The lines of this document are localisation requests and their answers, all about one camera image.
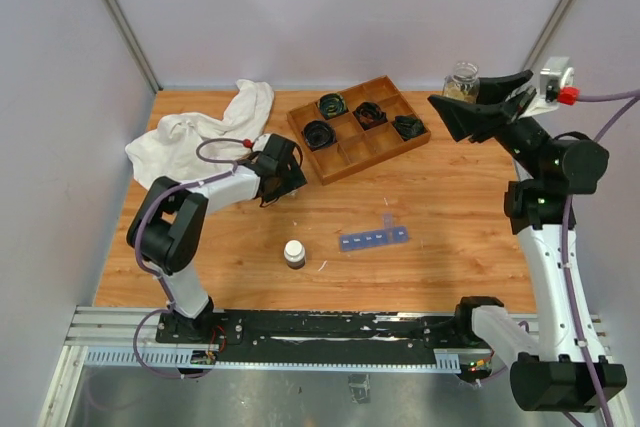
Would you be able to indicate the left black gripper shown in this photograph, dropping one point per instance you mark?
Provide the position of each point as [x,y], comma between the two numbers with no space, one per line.
[295,179]

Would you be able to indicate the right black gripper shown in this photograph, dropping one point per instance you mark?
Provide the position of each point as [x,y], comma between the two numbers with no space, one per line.
[476,121]

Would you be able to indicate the clear jar of pills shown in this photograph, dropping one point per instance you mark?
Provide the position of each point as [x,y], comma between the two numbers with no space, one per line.
[463,82]

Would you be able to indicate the blue weekly pill organizer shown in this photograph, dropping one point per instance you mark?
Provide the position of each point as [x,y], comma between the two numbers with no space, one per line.
[389,234]

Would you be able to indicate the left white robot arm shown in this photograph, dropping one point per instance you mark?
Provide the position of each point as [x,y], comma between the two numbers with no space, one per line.
[166,231]

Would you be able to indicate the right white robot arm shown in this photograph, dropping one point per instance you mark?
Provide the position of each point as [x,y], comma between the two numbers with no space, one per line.
[564,367]

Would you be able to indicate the rolled belt right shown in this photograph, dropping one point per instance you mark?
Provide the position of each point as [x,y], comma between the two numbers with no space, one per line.
[409,126]

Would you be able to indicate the white cap dark bottle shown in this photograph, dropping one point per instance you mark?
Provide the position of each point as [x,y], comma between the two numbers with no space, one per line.
[294,254]

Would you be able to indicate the wooden compartment tray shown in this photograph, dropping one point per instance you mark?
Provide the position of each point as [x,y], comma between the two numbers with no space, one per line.
[357,149]

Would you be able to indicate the rolled belt back left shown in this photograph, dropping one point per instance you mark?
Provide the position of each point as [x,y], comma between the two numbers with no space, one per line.
[332,105]

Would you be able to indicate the white crumpled cloth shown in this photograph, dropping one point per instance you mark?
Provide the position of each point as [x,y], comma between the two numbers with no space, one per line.
[193,146]

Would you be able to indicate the rolled belt middle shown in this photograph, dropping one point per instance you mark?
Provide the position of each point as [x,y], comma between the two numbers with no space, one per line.
[370,115]

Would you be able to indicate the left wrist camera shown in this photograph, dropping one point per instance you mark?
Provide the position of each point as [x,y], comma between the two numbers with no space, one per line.
[260,143]

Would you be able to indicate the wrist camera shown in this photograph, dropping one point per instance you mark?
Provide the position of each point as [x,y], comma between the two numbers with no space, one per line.
[556,74]
[260,143]

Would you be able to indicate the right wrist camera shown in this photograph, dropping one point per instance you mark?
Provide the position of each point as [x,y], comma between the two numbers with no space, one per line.
[556,74]

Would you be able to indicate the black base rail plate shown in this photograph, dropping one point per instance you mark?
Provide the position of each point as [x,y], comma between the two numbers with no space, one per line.
[320,337]

